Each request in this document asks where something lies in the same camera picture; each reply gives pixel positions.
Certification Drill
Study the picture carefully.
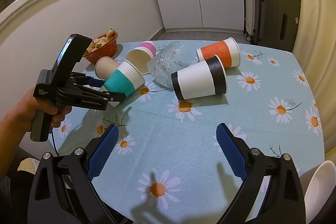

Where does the teal banded paper cup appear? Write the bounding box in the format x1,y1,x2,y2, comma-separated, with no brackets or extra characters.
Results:
100,60,145,97

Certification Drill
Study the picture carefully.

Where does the person's left forearm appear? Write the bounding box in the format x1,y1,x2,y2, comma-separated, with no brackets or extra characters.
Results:
0,110,30,179

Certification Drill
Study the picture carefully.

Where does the plain brown paper cup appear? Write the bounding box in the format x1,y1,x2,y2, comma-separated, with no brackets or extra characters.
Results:
94,56,120,80

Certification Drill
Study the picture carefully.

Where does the pink banded paper cup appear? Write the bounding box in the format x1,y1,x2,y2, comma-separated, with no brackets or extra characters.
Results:
126,41,157,75

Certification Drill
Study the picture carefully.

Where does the black banded paper cup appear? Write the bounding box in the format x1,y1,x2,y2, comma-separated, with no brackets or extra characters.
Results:
171,55,228,101

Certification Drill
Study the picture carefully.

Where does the orange banded paper cup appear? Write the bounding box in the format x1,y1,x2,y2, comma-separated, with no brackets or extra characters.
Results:
197,37,241,68

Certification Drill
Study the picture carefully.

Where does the person's left hand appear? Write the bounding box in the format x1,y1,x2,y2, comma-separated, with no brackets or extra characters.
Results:
13,88,72,132

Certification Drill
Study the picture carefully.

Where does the orange plastic basket bowl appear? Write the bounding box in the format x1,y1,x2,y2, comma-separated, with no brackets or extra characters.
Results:
83,28,118,64

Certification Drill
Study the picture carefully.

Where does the daisy print blue tablecloth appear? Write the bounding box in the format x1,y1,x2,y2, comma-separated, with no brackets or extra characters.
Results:
49,44,325,223

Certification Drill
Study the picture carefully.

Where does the clear cut glass tumbler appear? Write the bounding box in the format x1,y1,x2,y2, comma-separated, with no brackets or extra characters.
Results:
147,40,196,88

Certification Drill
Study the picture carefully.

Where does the white ceramic mug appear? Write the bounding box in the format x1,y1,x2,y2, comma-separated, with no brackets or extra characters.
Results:
299,160,335,223

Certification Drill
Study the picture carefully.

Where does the cream curtain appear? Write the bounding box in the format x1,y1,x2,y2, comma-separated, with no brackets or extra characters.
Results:
293,0,335,155

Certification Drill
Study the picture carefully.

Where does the white suitcase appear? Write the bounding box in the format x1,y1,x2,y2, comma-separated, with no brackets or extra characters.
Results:
244,0,256,42

